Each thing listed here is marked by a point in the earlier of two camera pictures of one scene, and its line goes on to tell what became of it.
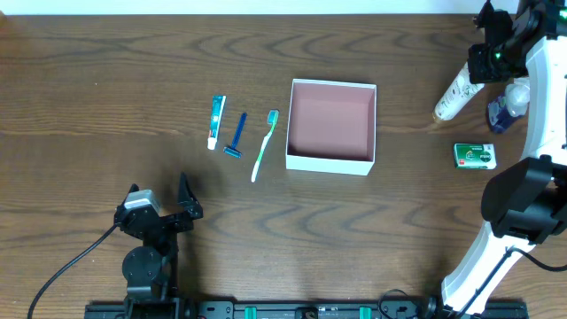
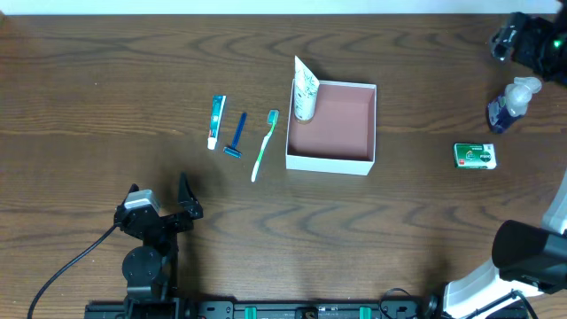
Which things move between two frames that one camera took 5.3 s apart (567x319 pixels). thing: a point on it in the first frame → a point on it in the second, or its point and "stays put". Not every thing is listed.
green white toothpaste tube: x=217 y=106 stays put
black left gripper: x=166 y=220 stays put
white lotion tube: x=461 y=92 → x=306 y=96
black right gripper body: x=480 y=65 → x=514 y=41
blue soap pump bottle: x=513 y=105 stays put
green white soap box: x=473 y=156 stays put
